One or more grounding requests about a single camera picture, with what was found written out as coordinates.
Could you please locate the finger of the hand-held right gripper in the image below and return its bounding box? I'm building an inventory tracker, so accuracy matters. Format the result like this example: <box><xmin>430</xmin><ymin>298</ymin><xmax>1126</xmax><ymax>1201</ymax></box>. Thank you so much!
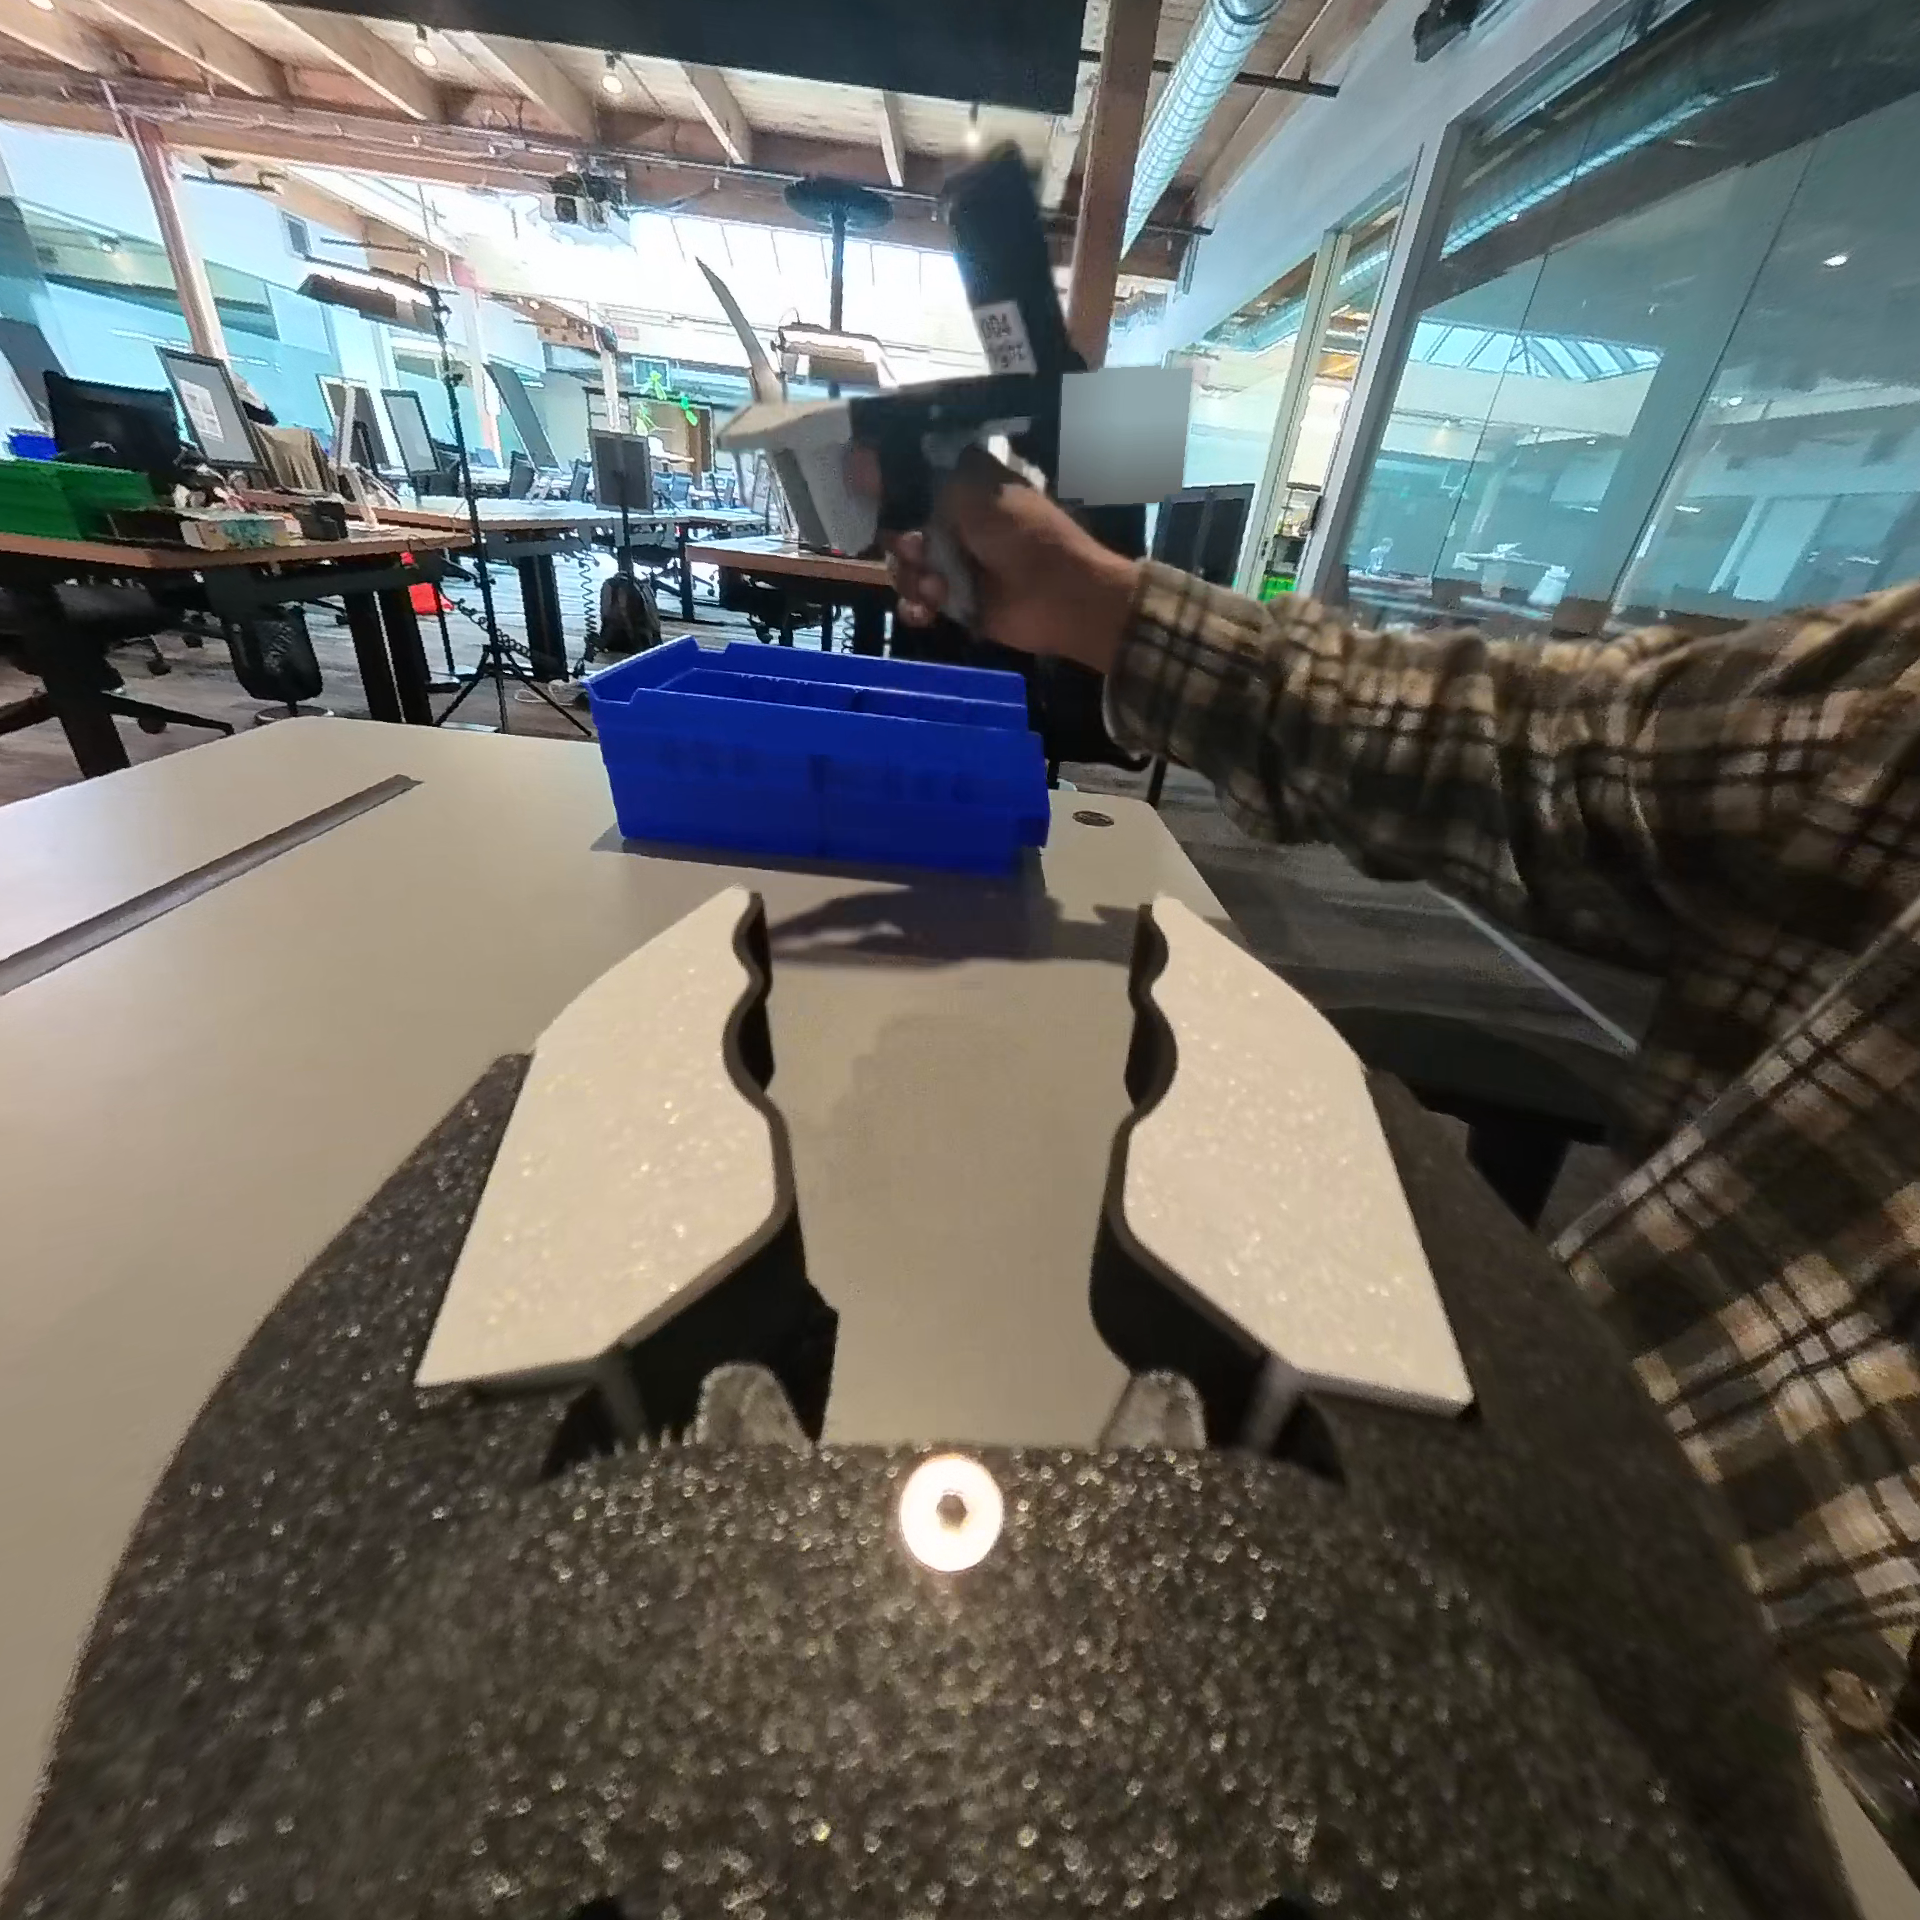
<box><xmin>772</xmin><ymin>435</ymin><xmax>894</xmax><ymax>559</ymax></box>
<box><xmin>718</xmin><ymin>394</ymin><xmax>857</xmax><ymax>454</ymax></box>

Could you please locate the curved pale banner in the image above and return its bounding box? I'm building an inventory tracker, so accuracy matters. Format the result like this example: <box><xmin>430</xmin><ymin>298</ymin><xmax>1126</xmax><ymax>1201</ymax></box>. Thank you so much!
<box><xmin>697</xmin><ymin>259</ymin><xmax>793</xmax><ymax>409</ymax></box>

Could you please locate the wooden column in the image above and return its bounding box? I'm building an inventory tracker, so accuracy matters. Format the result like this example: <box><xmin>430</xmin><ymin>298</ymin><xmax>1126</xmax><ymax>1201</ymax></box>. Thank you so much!
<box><xmin>1064</xmin><ymin>0</ymin><xmax>1164</xmax><ymax>367</ymax></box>

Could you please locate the black computer monitor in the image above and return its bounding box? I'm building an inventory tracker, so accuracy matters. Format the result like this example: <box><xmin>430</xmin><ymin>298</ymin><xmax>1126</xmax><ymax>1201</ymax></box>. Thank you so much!
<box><xmin>41</xmin><ymin>372</ymin><xmax>182</xmax><ymax>489</ymax></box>

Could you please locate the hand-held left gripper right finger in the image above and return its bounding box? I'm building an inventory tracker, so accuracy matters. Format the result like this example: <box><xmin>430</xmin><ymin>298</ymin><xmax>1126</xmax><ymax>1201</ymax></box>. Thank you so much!
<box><xmin>1113</xmin><ymin>897</ymin><xmax>1478</xmax><ymax>1421</ymax></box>

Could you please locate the green plastic bin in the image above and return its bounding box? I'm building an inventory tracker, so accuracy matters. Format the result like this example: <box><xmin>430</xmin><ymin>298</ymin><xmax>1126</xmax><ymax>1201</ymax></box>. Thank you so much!
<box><xmin>0</xmin><ymin>458</ymin><xmax>152</xmax><ymax>541</ymax></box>

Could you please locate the person's plaid shirt torso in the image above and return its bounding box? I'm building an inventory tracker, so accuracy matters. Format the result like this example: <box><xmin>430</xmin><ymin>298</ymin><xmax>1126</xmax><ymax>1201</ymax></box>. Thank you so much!
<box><xmin>1551</xmin><ymin>901</ymin><xmax>1920</xmax><ymax>1787</ymax></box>

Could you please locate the black tripod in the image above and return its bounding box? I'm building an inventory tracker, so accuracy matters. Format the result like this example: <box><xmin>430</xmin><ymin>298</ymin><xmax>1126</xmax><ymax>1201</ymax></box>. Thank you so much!
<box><xmin>422</xmin><ymin>286</ymin><xmax>595</xmax><ymax>740</ymax></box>

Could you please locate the silver ventilation duct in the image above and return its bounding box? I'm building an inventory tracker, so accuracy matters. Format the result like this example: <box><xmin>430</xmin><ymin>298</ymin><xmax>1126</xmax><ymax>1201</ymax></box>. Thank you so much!
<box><xmin>1125</xmin><ymin>0</ymin><xmax>1337</xmax><ymax>255</ymax></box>

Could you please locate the blue plastic bin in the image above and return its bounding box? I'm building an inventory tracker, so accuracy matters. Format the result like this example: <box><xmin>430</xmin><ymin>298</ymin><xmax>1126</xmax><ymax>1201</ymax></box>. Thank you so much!
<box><xmin>585</xmin><ymin>633</ymin><xmax>1051</xmax><ymax>876</ymax></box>

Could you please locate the monitor with white screen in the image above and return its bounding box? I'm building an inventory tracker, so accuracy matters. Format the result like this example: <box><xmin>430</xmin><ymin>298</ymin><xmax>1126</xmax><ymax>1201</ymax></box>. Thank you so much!
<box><xmin>157</xmin><ymin>347</ymin><xmax>265</xmax><ymax>466</ymax></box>

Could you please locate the black ceiling panel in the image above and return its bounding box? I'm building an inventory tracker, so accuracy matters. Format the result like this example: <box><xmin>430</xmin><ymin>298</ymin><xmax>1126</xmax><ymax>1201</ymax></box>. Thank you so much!
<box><xmin>270</xmin><ymin>0</ymin><xmax>1088</xmax><ymax>115</ymax></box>

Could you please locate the wooden top desk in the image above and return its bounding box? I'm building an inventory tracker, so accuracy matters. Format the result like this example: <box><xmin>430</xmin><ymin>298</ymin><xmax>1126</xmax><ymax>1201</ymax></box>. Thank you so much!
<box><xmin>0</xmin><ymin>503</ymin><xmax>471</xmax><ymax>770</ymax></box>

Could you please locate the black office chair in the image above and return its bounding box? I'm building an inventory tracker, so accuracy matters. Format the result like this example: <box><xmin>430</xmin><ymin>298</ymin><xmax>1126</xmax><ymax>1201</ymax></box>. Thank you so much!
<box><xmin>0</xmin><ymin>586</ymin><xmax>233</xmax><ymax>770</ymax></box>

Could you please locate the black mesh chair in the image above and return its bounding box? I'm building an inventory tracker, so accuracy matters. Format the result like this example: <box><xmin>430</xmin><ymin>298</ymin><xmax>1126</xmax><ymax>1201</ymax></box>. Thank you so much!
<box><xmin>224</xmin><ymin>598</ymin><xmax>326</xmax><ymax>722</ymax></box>

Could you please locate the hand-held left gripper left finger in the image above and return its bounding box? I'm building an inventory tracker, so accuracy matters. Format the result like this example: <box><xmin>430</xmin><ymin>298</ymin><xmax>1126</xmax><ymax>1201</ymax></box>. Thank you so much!
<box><xmin>411</xmin><ymin>884</ymin><xmax>800</xmax><ymax>1397</ymax></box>

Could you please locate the person's right hand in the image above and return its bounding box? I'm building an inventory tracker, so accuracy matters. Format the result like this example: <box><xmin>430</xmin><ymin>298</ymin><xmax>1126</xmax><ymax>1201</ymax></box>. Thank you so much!
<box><xmin>885</xmin><ymin>450</ymin><xmax>1150</xmax><ymax>681</ymax></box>

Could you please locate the person's right forearm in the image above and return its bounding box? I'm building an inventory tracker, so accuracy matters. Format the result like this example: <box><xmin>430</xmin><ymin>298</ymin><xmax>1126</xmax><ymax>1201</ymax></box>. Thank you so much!
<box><xmin>1105</xmin><ymin>558</ymin><xmax>1920</xmax><ymax>1082</ymax></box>

